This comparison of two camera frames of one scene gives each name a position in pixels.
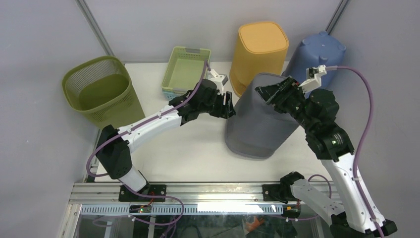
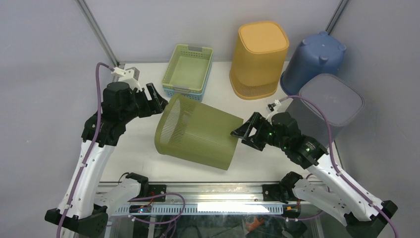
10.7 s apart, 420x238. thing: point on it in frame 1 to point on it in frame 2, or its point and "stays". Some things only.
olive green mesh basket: (101, 87) to (188, 130)
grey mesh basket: (256, 129) to (339, 100)
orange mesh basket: (261, 47) stays
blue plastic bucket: (320, 49) stays
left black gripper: (226, 110) to (156, 105)
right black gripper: (284, 89) to (256, 121)
